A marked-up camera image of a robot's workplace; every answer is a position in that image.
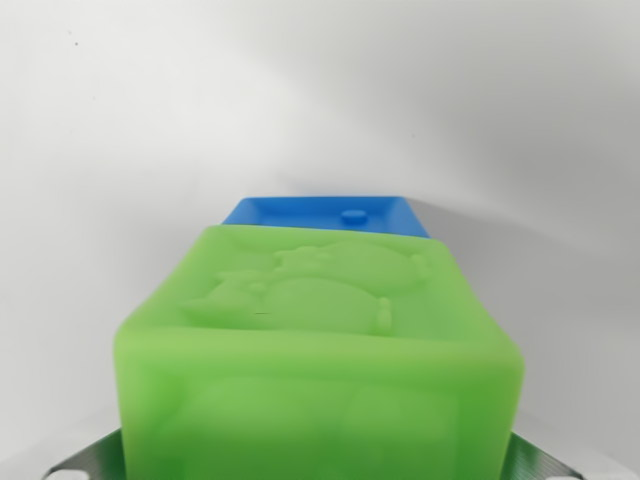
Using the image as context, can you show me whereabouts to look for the green embossed cube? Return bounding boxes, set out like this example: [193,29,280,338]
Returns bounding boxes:
[112,223,526,480]

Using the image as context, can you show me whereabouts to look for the blue embossed cube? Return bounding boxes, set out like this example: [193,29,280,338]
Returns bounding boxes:
[221,195,432,240]

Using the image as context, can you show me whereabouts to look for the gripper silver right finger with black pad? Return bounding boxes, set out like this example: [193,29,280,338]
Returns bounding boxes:
[503,430,584,480]

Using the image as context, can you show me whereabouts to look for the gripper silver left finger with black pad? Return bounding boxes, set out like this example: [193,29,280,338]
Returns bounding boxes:
[43,427,132,480]

